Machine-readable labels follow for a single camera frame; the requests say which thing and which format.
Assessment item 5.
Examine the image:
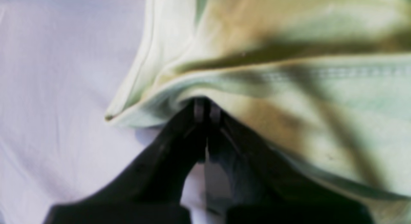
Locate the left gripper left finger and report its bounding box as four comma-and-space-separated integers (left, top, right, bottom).
44, 98, 207, 224

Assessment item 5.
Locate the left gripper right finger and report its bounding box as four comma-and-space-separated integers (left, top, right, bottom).
206, 101, 374, 224

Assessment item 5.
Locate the light yellow-green T-shirt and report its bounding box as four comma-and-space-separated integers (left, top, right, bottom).
105, 0, 410, 224

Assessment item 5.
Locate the grey-green table cloth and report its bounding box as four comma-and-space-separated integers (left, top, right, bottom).
0, 0, 232, 224

